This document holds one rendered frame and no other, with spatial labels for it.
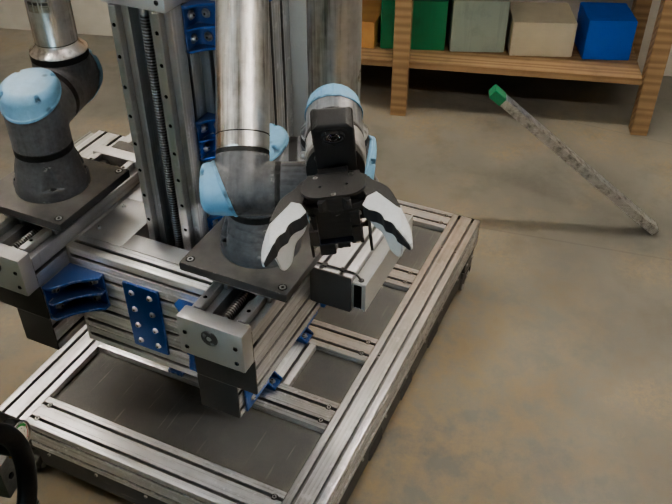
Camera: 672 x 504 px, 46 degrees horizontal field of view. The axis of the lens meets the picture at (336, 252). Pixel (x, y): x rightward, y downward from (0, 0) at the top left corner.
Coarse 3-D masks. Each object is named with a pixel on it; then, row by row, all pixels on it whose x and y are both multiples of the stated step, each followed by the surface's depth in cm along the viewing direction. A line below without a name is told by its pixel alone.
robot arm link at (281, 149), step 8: (272, 128) 137; (280, 128) 136; (272, 136) 135; (280, 136) 134; (288, 136) 136; (272, 144) 132; (280, 144) 133; (288, 144) 135; (296, 144) 135; (272, 152) 132; (280, 152) 133; (288, 152) 134; (296, 152) 134; (272, 160) 132; (280, 160) 133; (288, 160) 134; (296, 160) 134; (240, 216) 139; (248, 216) 138; (256, 216) 138; (264, 216) 138
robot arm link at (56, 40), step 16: (32, 0) 151; (48, 0) 151; (64, 0) 154; (32, 16) 154; (48, 16) 153; (64, 16) 155; (32, 32) 157; (48, 32) 155; (64, 32) 156; (32, 48) 159; (48, 48) 157; (64, 48) 158; (80, 48) 160; (32, 64) 160; (48, 64) 157; (64, 64) 158; (80, 64) 160; (96, 64) 167; (80, 80) 161; (96, 80) 167; (80, 96) 161
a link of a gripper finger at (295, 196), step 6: (300, 186) 89; (294, 192) 88; (300, 192) 88; (282, 198) 87; (288, 198) 87; (294, 198) 87; (300, 198) 87; (282, 204) 86; (288, 204) 86; (306, 204) 87; (276, 210) 86; (282, 210) 85; (276, 216) 85; (270, 222) 84
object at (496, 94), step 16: (496, 96) 262; (512, 112) 265; (528, 128) 268; (544, 128) 270; (560, 144) 271; (576, 160) 273; (592, 176) 276; (608, 192) 279; (624, 208) 282; (640, 224) 285; (656, 224) 288
